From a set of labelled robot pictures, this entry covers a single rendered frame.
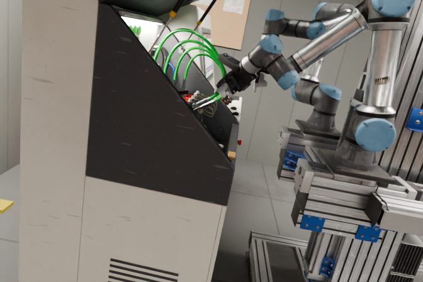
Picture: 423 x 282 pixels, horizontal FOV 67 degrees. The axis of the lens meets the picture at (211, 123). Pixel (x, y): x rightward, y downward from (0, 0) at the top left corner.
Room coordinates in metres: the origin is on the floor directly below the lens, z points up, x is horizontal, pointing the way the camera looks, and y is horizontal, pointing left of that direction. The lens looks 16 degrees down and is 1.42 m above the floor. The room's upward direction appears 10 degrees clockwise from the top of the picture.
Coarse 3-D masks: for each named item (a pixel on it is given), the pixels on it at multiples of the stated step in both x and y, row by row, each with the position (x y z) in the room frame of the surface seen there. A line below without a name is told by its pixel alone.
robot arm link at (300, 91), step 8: (320, 8) 1.78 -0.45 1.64; (328, 8) 1.76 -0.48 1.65; (336, 8) 1.73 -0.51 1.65; (312, 16) 1.81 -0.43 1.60; (320, 16) 1.77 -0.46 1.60; (312, 64) 1.75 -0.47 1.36; (320, 64) 1.76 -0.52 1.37; (304, 72) 1.77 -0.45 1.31; (312, 72) 1.74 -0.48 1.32; (304, 80) 1.74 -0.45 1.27; (312, 80) 1.73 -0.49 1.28; (296, 88) 1.76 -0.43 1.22; (304, 88) 1.73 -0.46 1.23; (312, 88) 1.71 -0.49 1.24; (296, 96) 1.75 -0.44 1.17; (304, 96) 1.72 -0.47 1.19
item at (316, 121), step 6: (312, 114) 1.68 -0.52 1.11; (318, 114) 1.64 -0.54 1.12; (324, 114) 1.63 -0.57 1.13; (330, 114) 1.63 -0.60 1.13; (312, 120) 1.65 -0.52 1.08; (318, 120) 1.63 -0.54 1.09; (324, 120) 1.62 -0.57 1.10; (330, 120) 1.63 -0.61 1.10; (312, 126) 1.63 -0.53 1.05; (318, 126) 1.62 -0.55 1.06; (324, 126) 1.61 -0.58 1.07; (330, 126) 1.62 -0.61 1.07; (330, 132) 1.62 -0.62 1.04
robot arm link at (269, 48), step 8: (264, 40) 1.13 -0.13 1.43; (272, 40) 1.12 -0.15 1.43; (280, 40) 1.15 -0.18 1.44; (256, 48) 1.15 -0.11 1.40; (264, 48) 1.12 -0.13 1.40; (272, 48) 1.11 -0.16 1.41; (280, 48) 1.12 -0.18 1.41; (248, 56) 1.18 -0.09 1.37; (256, 56) 1.15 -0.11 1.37; (264, 56) 1.13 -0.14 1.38; (272, 56) 1.12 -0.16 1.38; (256, 64) 1.16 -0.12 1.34; (264, 64) 1.14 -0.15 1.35
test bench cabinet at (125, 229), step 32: (96, 192) 1.15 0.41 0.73; (128, 192) 1.14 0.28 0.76; (160, 192) 1.13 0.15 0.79; (96, 224) 1.15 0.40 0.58; (128, 224) 1.14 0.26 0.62; (160, 224) 1.13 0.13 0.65; (192, 224) 1.12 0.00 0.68; (96, 256) 1.14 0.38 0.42; (128, 256) 1.14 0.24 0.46; (160, 256) 1.13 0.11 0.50; (192, 256) 1.12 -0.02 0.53
